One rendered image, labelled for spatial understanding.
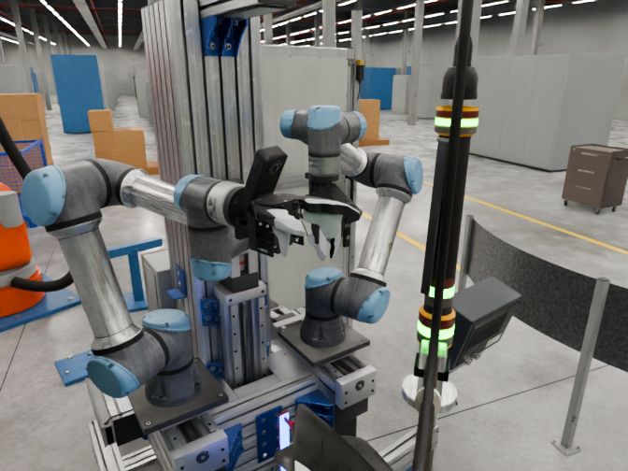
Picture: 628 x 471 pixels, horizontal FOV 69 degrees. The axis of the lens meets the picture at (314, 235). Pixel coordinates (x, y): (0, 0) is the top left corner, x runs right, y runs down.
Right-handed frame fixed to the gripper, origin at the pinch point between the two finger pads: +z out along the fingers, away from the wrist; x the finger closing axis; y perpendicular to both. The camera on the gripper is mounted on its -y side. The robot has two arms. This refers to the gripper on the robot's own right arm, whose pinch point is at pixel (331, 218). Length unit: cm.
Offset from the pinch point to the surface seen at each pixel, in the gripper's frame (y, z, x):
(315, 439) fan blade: 23.4, 9.0, 13.7
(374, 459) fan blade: 49, 2, -10
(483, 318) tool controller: 44, -1, -67
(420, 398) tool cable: 11.0, 21.9, 12.7
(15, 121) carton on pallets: 45, -767, -178
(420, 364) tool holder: 12.8, 17.9, 5.5
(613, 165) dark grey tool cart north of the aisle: 99, -71, -681
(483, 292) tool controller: 42, -5, -77
